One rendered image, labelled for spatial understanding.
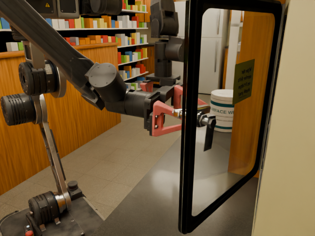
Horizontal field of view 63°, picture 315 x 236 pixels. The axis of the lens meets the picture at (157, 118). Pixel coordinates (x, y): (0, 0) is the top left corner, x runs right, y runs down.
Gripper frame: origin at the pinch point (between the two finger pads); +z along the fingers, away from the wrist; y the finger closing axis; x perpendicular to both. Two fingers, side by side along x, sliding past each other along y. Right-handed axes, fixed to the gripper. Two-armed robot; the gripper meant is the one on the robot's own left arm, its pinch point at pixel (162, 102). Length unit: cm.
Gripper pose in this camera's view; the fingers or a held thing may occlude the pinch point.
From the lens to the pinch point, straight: 87.6
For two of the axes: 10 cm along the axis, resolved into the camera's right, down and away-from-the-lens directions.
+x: 4.0, -3.1, 8.6
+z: 0.0, 9.4, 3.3
